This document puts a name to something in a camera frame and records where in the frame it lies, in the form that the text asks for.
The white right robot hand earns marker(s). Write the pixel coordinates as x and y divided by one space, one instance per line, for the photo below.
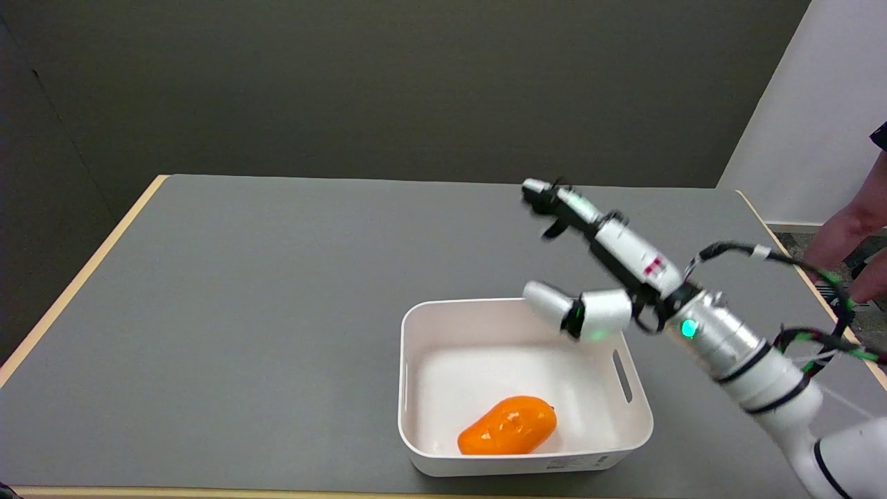
610 291

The orange mango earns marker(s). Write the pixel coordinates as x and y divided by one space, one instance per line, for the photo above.
508 426

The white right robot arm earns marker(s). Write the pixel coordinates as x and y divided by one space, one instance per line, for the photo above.
769 381

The white plastic box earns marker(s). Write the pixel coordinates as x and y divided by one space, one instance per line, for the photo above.
516 388

